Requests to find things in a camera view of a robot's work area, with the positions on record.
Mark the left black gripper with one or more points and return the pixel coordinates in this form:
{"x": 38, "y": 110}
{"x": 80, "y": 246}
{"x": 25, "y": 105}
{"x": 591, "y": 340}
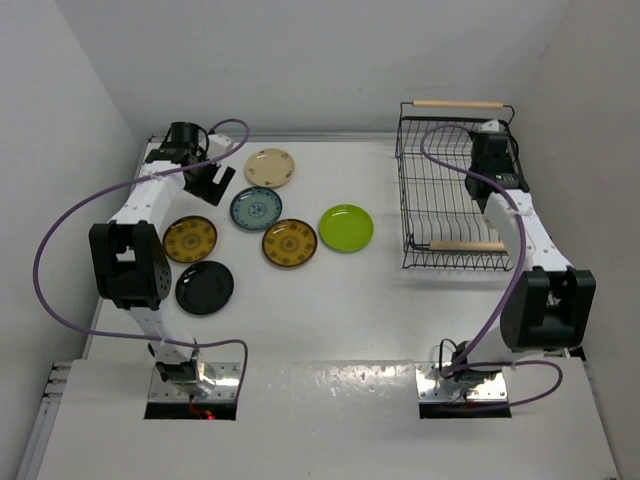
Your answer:
{"x": 208, "y": 189}

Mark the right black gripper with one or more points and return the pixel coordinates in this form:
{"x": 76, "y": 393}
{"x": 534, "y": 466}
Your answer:
{"x": 511, "y": 166}

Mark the black plate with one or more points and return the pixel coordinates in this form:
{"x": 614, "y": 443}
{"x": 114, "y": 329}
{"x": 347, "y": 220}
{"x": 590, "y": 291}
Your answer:
{"x": 204, "y": 288}

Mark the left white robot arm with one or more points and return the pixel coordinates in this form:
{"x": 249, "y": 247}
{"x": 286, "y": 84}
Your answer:
{"x": 131, "y": 267}

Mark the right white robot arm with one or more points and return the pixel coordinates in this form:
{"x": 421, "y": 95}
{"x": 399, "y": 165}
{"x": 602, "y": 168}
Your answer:
{"x": 547, "y": 302}

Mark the blue patterned plate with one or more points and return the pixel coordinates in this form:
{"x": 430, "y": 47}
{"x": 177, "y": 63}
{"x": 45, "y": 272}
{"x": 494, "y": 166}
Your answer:
{"x": 256, "y": 209}

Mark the beige floral plate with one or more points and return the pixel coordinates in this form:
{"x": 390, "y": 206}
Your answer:
{"x": 270, "y": 168}

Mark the left yellow patterned plate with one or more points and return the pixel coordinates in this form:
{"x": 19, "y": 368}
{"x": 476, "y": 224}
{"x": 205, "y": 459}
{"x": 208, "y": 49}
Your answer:
{"x": 189, "y": 239}

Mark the yellow patterned plate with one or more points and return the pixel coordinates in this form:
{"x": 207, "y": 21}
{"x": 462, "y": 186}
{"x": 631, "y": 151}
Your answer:
{"x": 289, "y": 243}
{"x": 189, "y": 239}

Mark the middle yellow patterned plate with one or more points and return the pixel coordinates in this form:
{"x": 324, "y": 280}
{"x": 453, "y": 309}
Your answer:
{"x": 289, "y": 243}

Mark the lime green plate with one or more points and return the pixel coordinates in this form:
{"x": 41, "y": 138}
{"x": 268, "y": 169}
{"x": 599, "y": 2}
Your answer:
{"x": 346, "y": 228}

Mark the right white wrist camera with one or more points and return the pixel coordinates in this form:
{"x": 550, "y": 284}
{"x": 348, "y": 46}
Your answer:
{"x": 491, "y": 126}

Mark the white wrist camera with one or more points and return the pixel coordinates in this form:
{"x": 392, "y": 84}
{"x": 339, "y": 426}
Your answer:
{"x": 491, "y": 126}
{"x": 218, "y": 145}

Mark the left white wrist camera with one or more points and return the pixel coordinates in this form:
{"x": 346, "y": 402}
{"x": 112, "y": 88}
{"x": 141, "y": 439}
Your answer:
{"x": 218, "y": 145}

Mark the black wire dish rack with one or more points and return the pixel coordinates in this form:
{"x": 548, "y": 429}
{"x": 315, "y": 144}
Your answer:
{"x": 442, "y": 225}

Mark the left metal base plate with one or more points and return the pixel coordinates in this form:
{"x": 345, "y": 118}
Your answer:
{"x": 225, "y": 382}

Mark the metal base plate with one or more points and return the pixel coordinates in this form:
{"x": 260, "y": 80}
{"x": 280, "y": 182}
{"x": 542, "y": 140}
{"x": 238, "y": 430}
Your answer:
{"x": 225, "y": 382}
{"x": 475, "y": 387}

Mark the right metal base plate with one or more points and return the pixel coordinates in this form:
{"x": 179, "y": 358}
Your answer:
{"x": 475, "y": 387}

